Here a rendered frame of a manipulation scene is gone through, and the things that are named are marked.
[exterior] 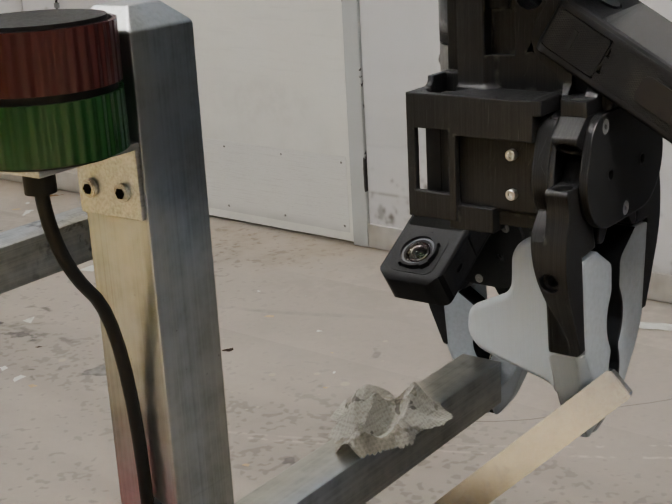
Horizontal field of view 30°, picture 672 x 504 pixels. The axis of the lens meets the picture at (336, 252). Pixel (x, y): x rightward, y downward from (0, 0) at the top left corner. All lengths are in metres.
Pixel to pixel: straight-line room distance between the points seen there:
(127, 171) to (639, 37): 0.20
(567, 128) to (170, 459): 0.21
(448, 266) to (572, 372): 0.25
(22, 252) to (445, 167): 0.39
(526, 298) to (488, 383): 0.32
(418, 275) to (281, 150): 3.39
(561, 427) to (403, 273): 0.26
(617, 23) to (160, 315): 0.21
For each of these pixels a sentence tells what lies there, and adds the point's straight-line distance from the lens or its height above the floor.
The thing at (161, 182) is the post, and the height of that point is 1.07.
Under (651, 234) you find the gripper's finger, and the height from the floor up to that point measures 1.03.
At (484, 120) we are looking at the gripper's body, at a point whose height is 1.09.
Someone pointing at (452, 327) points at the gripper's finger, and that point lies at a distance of 0.86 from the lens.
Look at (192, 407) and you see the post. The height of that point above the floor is 0.97.
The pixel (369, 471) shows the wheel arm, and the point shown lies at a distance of 0.73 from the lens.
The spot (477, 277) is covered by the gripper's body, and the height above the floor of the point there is 0.92.
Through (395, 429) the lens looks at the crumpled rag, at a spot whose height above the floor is 0.87.
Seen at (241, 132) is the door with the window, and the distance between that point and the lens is 4.25.
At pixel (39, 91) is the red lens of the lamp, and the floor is 1.12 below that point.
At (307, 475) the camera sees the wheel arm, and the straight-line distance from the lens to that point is 0.71.
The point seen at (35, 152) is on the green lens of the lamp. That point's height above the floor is 1.10.
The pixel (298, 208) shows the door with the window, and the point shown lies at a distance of 4.15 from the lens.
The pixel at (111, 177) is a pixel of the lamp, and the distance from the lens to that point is 0.50.
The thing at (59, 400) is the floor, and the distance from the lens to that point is 3.05.
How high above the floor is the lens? 1.19
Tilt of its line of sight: 17 degrees down
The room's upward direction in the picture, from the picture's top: 3 degrees counter-clockwise
